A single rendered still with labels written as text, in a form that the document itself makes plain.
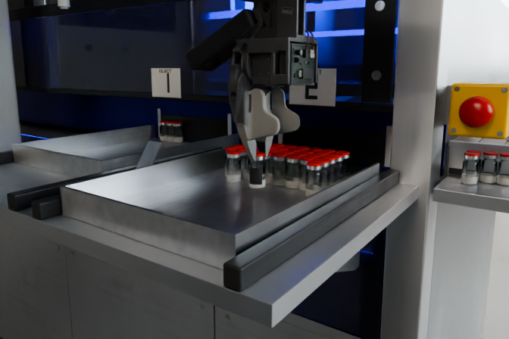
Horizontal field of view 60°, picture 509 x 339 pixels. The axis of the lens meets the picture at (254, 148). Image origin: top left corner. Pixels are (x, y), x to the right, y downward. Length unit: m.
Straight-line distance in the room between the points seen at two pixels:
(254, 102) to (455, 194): 0.32
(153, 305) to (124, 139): 0.40
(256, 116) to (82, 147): 0.52
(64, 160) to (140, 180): 0.18
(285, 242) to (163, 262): 0.11
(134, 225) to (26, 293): 1.22
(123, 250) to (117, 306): 0.81
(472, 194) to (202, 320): 0.63
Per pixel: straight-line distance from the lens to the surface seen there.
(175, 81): 0.92
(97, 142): 1.00
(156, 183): 0.65
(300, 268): 0.40
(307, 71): 0.54
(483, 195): 0.68
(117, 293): 1.24
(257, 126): 0.54
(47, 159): 0.81
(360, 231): 0.49
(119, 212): 0.48
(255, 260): 0.36
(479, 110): 0.62
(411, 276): 0.74
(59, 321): 1.54
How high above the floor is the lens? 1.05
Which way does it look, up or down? 10 degrees down
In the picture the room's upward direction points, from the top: straight up
